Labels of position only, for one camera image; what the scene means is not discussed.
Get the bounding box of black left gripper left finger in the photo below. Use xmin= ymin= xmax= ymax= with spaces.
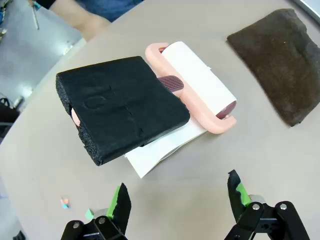
xmin=61 ymin=182 xmax=132 ymax=240

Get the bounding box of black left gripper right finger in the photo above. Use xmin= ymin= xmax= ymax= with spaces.
xmin=223 ymin=169 xmax=311 ymax=240

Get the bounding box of black foam handle block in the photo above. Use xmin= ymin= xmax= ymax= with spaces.
xmin=55 ymin=55 xmax=191 ymax=167

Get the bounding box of dark brown cloth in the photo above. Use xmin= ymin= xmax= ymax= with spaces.
xmin=226 ymin=8 xmax=320 ymax=128

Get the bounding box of person's right hand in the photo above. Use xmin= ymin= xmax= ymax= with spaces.
xmin=49 ymin=0 xmax=112 ymax=42

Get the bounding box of white folded stand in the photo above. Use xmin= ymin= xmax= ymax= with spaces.
xmin=123 ymin=66 xmax=213 ymax=180

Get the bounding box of thin pale stick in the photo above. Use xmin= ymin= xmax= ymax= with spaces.
xmin=30 ymin=0 xmax=40 ymax=30

